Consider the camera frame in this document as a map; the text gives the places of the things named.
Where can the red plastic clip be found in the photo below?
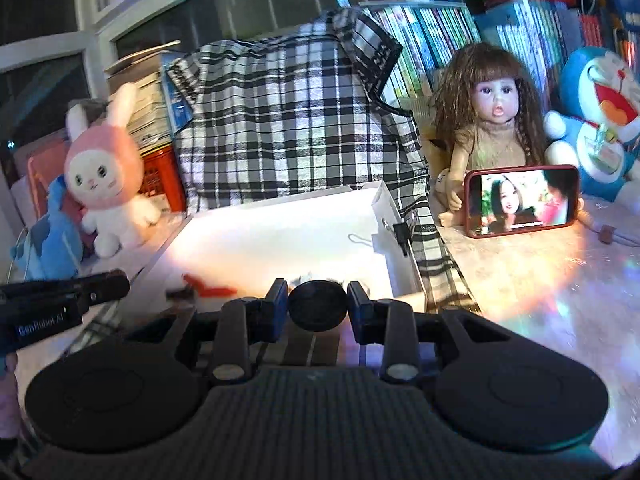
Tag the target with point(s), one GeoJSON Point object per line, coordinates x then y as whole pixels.
{"type": "Point", "coordinates": [210, 289]}

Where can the red plastic crate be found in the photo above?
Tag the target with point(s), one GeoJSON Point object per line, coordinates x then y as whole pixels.
{"type": "Point", "coordinates": [160, 175]}

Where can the pink rabbit plush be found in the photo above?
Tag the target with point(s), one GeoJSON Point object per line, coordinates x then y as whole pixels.
{"type": "Point", "coordinates": [102, 170]}

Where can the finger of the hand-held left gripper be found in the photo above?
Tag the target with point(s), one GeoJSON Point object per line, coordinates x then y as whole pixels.
{"type": "Point", "coordinates": [100, 287]}

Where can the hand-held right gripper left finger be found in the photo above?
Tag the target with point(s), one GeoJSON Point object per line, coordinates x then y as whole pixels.
{"type": "Point", "coordinates": [277, 305]}

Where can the blue animal plush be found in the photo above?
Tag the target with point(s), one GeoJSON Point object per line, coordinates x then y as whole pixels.
{"type": "Point", "coordinates": [52, 245]}

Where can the black binder clip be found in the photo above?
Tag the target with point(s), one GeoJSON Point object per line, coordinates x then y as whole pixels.
{"type": "Point", "coordinates": [401, 235]}

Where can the white window frame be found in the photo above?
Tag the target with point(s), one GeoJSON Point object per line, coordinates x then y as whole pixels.
{"type": "Point", "coordinates": [90, 10]}

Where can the large blue cat plush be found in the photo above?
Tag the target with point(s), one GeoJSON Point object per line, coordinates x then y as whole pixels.
{"type": "Point", "coordinates": [600, 125]}

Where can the brown-haired baby doll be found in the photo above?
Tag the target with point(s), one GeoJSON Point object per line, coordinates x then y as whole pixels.
{"type": "Point", "coordinates": [495, 105]}

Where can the stack of white books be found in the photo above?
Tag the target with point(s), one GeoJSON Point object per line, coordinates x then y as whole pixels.
{"type": "Point", "coordinates": [150, 105]}

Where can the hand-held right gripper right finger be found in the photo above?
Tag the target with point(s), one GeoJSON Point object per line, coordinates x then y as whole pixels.
{"type": "Point", "coordinates": [357, 307]}

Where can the black white plaid garment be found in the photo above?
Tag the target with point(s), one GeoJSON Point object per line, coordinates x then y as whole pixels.
{"type": "Point", "coordinates": [290, 110]}

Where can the row of thin mixed books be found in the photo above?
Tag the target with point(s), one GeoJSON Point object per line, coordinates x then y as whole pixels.
{"type": "Point", "coordinates": [627, 45]}

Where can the red-cased smartphone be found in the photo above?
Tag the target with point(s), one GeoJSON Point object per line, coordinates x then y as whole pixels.
{"type": "Point", "coordinates": [520, 202]}

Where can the row of green-spined books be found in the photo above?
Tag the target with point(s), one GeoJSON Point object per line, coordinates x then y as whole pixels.
{"type": "Point", "coordinates": [425, 45]}

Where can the black white plaid blanket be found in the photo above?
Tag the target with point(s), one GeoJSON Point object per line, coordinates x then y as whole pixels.
{"type": "Point", "coordinates": [440, 265]}

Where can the white cardboard box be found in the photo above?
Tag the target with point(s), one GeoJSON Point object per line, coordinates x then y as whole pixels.
{"type": "Point", "coordinates": [280, 240]}

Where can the pink bag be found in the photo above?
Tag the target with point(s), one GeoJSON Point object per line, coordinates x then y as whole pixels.
{"type": "Point", "coordinates": [42, 165]}

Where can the row of blue-spined books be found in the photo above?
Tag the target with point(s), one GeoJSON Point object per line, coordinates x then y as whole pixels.
{"type": "Point", "coordinates": [535, 30]}

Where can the black shallow round lid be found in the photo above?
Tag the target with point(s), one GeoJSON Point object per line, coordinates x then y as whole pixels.
{"type": "Point", "coordinates": [317, 305]}

